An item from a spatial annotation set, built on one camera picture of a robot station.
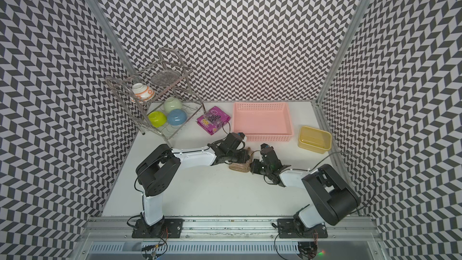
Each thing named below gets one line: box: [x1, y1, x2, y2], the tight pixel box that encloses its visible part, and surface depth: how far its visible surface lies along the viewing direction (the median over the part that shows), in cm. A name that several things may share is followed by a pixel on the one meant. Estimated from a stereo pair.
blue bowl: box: [167, 108, 188, 126], surface depth 102 cm
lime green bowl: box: [147, 110, 168, 129], surface depth 101 cm
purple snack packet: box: [196, 105, 231, 136], surface depth 106 cm
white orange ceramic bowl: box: [129, 82, 156, 103], surface depth 82 cm
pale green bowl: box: [163, 96, 183, 114], surface depth 110 cm
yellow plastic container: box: [297, 125, 333, 155], surface depth 103 cm
